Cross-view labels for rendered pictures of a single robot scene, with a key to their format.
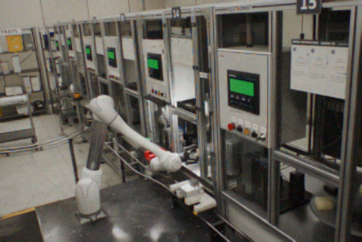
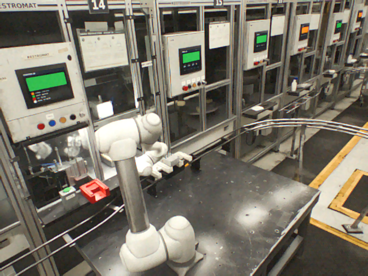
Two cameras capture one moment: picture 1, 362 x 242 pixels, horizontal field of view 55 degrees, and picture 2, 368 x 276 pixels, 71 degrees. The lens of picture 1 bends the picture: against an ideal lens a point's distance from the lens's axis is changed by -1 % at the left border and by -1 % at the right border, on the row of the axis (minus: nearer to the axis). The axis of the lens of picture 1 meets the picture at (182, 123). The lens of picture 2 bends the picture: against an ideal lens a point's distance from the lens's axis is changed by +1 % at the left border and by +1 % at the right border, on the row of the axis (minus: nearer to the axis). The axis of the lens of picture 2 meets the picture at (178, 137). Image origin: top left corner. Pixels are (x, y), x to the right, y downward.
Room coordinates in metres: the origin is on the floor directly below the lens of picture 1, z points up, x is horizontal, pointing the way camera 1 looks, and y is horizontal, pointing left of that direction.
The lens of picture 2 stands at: (2.44, 1.71, 1.91)
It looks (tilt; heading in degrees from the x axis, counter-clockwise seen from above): 25 degrees down; 255
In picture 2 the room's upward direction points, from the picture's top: 4 degrees counter-clockwise
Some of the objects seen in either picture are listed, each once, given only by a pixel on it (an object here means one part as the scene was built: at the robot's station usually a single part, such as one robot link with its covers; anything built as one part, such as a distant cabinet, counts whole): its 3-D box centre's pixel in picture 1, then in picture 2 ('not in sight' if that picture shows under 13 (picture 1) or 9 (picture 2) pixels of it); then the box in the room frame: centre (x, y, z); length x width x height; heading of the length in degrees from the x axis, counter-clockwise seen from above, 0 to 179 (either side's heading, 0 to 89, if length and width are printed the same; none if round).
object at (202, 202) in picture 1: (191, 198); (170, 166); (2.06, -0.03, 0.84); 0.36 x 0.14 x 0.10; 27
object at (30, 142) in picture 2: (154, 99); (56, 132); (2.75, 0.20, 1.37); 0.36 x 0.04 x 0.04; 27
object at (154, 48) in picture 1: (167, 67); (36, 88); (2.82, 0.08, 1.60); 0.42 x 0.29 x 0.46; 27
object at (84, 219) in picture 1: (90, 213); (184, 252); (2.18, 0.69, 0.71); 0.22 x 0.18 x 0.06; 27
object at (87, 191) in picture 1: (87, 193); (178, 236); (2.21, 0.70, 0.85); 0.18 x 0.16 x 0.22; 8
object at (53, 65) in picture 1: (61, 72); not in sight; (7.65, 2.54, 1.00); 1.30 x 0.51 x 2.00; 27
